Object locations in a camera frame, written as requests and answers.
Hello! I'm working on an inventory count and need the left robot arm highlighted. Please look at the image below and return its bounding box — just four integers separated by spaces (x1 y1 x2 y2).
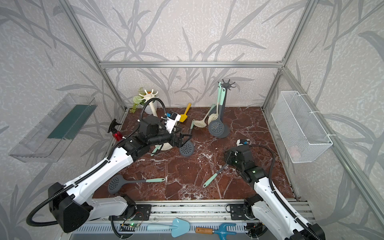
46 112 192 233

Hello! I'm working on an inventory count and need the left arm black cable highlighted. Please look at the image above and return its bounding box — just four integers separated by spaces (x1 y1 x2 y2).
25 97 167 228

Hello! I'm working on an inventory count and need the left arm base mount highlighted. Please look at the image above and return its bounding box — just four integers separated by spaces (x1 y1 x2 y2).
109 204 152 222

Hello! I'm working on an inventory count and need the clear plastic wall shelf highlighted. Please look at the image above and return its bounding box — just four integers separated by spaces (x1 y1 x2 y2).
9 94 98 163

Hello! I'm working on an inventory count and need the potted artificial plant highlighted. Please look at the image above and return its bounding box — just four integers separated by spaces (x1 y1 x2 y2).
130 87 158 113

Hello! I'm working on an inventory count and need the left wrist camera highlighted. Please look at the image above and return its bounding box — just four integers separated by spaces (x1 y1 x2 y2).
165 111 181 134

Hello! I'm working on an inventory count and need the cream utensil rack stand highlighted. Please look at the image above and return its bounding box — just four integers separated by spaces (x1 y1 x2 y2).
139 90 172 154

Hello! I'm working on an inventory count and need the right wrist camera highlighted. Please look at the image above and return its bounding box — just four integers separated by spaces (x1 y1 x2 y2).
236 139 250 147

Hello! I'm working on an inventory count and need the red spray bottle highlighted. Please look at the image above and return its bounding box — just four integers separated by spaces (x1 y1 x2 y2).
108 119 125 142

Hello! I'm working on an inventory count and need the small cream skimmer green handle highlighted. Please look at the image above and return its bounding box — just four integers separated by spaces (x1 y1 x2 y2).
193 105 216 128

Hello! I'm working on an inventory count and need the blue garden fork wooden handle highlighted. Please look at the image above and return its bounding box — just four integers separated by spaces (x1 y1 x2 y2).
195 223 237 240

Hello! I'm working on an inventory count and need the light blue garden trowel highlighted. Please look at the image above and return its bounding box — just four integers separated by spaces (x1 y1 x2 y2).
147 219 191 238

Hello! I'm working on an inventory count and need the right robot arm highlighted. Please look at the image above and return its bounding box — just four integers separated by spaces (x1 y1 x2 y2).
225 145 326 240

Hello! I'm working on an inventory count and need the white wire mesh basket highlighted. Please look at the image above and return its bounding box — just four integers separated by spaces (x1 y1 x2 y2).
272 91 333 164

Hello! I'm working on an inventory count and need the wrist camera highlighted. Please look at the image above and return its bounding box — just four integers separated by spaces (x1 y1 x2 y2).
165 111 181 134
236 139 250 147

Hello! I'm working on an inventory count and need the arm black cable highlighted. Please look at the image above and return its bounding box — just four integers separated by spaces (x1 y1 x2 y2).
25 97 167 228
247 143 322 240

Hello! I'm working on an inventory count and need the large cream skimmer green handle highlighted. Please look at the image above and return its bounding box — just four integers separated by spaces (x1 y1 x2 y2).
208 84 222 125

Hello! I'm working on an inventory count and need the yellow toy shovel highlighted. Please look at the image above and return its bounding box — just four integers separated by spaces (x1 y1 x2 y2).
179 103 192 123

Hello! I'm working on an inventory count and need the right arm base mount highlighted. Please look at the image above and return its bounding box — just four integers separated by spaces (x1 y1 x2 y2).
225 204 256 221

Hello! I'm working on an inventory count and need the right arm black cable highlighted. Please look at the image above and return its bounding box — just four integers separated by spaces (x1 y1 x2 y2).
247 143 322 240

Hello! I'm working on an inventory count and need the grey skimmer green handle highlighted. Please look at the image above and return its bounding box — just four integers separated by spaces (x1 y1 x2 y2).
209 88 225 138
209 82 223 121

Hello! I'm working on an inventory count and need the dark grey utensil rack stand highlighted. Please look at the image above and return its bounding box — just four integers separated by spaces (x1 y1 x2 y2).
218 80 236 139

